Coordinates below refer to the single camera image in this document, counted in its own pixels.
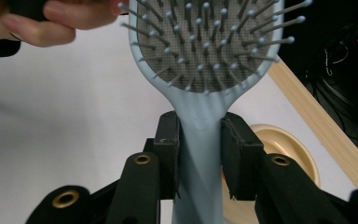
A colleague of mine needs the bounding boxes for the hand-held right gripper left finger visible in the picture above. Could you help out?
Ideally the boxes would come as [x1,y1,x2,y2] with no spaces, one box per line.
[143,110,182,201]

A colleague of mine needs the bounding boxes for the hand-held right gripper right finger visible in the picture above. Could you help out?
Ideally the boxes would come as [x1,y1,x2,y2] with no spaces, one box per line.
[219,111,266,202]

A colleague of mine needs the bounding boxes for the light blue hairbrush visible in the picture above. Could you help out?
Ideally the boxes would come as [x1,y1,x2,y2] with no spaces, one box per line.
[117,0,313,224]

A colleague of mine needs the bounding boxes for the light wooden table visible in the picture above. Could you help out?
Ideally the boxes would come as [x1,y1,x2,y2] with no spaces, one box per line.
[267,59,358,190]

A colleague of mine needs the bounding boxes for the tangle of floor cables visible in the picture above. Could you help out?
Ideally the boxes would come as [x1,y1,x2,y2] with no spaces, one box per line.
[304,31,358,141]

